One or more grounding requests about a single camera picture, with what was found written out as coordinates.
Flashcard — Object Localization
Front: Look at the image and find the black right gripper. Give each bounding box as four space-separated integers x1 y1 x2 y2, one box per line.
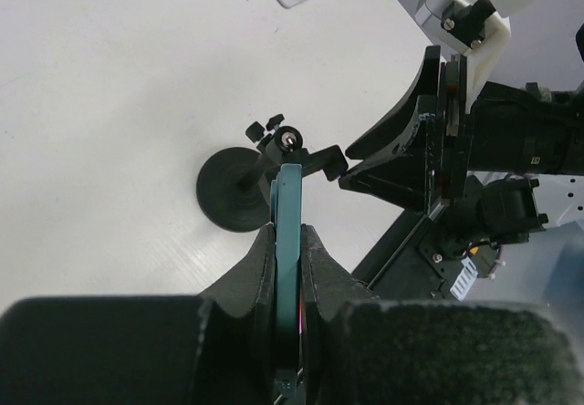
339 46 583 213

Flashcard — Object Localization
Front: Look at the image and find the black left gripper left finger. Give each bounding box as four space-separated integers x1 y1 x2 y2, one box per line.
1 225 275 404

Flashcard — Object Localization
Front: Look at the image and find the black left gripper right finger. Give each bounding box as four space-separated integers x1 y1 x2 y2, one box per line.
300 225 583 404

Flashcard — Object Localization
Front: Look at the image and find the teal smartphone black screen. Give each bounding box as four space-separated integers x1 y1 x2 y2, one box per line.
270 163 302 398

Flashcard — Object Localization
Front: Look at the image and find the black round-base phone holder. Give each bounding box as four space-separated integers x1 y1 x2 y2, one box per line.
195 114 348 233

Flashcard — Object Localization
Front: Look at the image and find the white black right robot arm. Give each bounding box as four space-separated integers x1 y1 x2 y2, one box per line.
339 46 583 247

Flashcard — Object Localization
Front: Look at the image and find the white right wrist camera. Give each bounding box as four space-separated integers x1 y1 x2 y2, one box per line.
414 0 538 103

